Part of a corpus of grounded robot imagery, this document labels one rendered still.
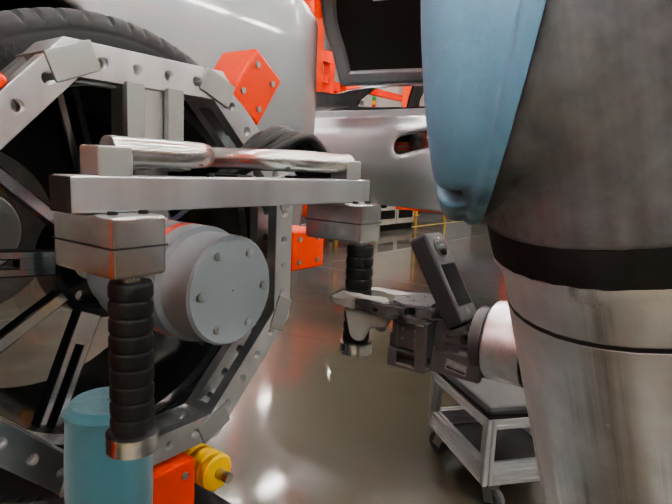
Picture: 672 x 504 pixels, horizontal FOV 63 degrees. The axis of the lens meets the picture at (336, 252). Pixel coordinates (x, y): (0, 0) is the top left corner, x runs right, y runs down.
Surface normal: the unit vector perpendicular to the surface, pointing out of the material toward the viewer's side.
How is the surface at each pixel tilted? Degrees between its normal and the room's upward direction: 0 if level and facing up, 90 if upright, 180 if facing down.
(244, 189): 90
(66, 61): 90
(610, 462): 108
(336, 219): 90
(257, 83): 90
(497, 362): 101
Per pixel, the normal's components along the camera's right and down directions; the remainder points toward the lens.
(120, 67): 0.81, 0.12
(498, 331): -0.51, -0.38
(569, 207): -0.69, 0.39
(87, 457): -0.07, 0.11
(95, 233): -0.59, 0.10
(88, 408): 0.04, -0.99
